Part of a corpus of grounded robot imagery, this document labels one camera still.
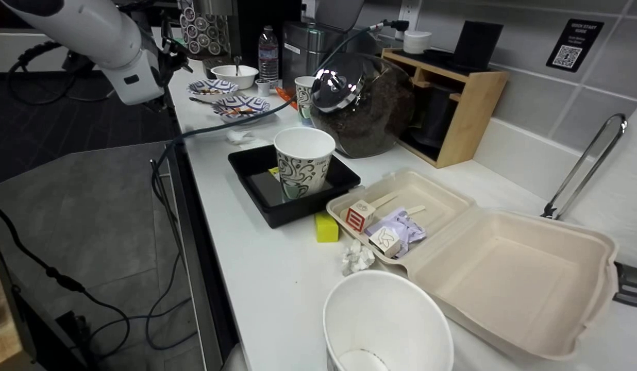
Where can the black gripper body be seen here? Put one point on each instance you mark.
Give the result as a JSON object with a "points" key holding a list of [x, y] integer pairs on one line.
{"points": [[173, 64]]}

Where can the blue patterned bowl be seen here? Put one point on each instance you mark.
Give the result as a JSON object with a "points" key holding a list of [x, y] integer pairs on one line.
{"points": [[215, 88]]}

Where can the silver spoon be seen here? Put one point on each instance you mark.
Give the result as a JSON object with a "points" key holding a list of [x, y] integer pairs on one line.
{"points": [[236, 64]]}

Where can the white ceramic bowl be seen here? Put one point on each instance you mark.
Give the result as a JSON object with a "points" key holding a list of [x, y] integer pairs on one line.
{"points": [[247, 77]]}

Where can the coffee pod carousel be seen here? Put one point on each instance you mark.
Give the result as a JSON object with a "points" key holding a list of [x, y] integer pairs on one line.
{"points": [[205, 28]]}

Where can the patterned plate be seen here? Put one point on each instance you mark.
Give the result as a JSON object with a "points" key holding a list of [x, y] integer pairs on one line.
{"points": [[249, 107]]}

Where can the orange pen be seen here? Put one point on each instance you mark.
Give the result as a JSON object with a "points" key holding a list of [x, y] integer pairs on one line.
{"points": [[285, 96]]}

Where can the black plastic tray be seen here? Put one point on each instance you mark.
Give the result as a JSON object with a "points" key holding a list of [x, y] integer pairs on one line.
{"points": [[256, 159]]}

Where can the silver lidded bin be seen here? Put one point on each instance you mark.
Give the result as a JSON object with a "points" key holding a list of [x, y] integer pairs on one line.
{"points": [[299, 49]]}

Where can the small patterned paper cup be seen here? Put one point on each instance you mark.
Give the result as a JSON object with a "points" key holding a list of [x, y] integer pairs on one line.
{"points": [[304, 94]]}

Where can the yellow sauce packet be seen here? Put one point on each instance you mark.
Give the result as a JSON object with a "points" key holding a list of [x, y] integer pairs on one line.
{"points": [[274, 172]]}

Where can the yellow sticky note block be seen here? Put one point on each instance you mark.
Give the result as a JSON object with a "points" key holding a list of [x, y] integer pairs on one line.
{"points": [[326, 228]]}

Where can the red white small box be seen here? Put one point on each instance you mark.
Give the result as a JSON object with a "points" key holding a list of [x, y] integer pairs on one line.
{"points": [[359, 218]]}

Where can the small white cup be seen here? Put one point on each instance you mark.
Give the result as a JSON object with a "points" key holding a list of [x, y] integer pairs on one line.
{"points": [[418, 41]]}

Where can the wooden stirrer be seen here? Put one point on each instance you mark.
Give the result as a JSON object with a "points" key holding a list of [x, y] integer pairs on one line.
{"points": [[386, 200]]}

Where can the crumpled white paper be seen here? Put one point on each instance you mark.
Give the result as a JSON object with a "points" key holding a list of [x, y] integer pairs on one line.
{"points": [[359, 259]]}

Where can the purple packet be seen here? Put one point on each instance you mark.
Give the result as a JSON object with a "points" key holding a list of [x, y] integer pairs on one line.
{"points": [[408, 223]]}

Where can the black floor equipment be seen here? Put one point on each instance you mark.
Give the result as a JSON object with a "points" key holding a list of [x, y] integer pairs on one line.
{"points": [[51, 336]]}

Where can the wooden countertop organizer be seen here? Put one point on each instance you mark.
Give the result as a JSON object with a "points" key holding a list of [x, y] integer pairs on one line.
{"points": [[475, 110]]}

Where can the black card holder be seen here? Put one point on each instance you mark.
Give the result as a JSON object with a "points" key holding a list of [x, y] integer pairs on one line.
{"points": [[479, 43]]}

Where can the large white paper cup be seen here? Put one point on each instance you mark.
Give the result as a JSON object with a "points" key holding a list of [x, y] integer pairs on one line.
{"points": [[386, 323]]}

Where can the black QR code sign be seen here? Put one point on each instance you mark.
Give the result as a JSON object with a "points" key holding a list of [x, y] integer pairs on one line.
{"points": [[577, 43]]}

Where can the beige clamshell takeout container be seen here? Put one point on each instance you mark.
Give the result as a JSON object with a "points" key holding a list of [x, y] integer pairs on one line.
{"points": [[516, 281]]}

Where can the chrome faucet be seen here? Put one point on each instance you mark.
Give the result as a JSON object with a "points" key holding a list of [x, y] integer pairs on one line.
{"points": [[586, 165]]}

